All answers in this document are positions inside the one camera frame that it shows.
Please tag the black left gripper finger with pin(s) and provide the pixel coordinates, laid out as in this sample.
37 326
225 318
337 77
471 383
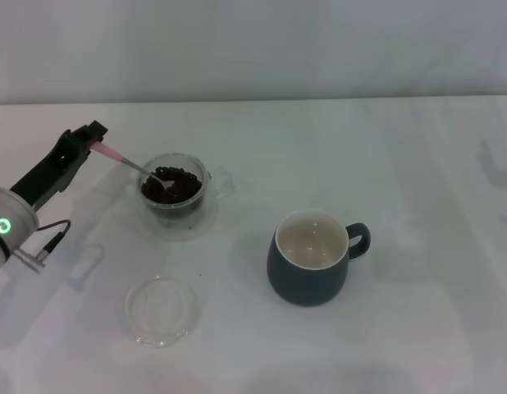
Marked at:
84 152
91 130

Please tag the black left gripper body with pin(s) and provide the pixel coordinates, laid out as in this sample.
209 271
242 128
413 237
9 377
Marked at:
44 176

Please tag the dark blue ceramic mug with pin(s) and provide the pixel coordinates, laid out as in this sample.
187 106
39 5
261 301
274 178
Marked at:
307 287

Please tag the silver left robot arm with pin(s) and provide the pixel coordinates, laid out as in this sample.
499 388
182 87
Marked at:
9 230

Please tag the pile of coffee beans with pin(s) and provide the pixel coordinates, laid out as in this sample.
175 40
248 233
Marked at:
188 189

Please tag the large clear glass saucer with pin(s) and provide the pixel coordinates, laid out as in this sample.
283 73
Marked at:
208 219

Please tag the small clear glass dish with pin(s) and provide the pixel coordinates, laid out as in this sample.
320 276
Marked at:
163 316

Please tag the clear double-wall glass cup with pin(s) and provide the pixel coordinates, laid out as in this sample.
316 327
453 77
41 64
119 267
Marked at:
175 211

